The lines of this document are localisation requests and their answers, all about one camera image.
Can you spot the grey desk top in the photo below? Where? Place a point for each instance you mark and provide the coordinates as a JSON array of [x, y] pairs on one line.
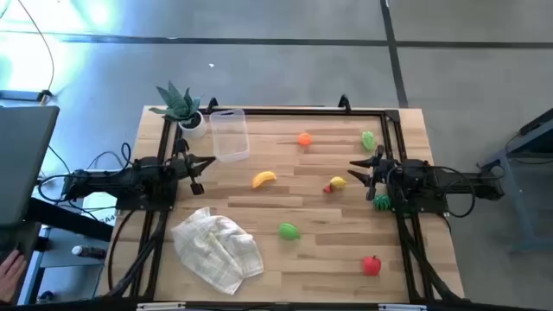
[[26, 164]]

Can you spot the striped green toy watermelon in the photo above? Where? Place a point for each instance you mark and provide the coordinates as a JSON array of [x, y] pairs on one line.
[[382, 202]]

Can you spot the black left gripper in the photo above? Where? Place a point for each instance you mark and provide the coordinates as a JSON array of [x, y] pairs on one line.
[[186, 166]]

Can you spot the black metal table frame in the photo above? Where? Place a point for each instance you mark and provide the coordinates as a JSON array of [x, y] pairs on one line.
[[302, 112]]

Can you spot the light green toy vegetable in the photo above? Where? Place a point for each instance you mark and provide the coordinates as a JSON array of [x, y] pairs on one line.
[[368, 141]]

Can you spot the white edge bracket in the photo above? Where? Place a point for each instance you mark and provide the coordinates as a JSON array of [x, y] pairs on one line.
[[160, 306], [402, 307]]

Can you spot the person's hand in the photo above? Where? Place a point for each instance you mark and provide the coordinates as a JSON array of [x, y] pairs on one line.
[[10, 276]]

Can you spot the blue-grey metal table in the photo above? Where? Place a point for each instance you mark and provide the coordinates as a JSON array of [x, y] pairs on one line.
[[531, 243]]

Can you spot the white checked cloth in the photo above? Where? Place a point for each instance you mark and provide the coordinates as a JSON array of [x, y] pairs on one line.
[[216, 250]]

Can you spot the green plant in white pot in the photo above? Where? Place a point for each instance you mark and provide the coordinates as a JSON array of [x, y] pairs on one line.
[[179, 105]]

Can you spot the red toy strawberry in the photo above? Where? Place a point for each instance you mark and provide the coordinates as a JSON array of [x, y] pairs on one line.
[[328, 188]]

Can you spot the yellow toy banana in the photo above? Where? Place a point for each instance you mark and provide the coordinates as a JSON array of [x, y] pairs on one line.
[[262, 178]]

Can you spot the orange toy fruit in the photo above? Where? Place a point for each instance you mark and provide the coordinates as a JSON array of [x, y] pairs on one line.
[[304, 138]]

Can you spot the clear plastic tupperware container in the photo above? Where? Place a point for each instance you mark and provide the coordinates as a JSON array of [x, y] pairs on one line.
[[229, 142]]

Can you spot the bright green toy lime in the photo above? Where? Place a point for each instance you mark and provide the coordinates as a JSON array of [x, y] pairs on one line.
[[287, 231]]

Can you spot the yellow toy lemon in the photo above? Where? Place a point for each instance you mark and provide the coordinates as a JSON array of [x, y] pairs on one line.
[[338, 182]]

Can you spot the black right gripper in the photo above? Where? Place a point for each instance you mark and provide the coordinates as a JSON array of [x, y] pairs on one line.
[[380, 170]]

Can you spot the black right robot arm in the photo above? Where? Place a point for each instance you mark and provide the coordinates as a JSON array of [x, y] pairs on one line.
[[432, 181]]

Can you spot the dark bottle with white cap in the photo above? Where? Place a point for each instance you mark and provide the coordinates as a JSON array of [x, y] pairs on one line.
[[88, 251]]

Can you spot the red toy apple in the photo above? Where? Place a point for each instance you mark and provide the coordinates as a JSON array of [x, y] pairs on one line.
[[371, 266]]

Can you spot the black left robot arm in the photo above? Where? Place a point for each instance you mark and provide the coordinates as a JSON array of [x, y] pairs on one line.
[[129, 181]]

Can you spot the black table clamp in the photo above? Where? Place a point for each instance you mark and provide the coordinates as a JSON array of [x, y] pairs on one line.
[[212, 105], [344, 103]]

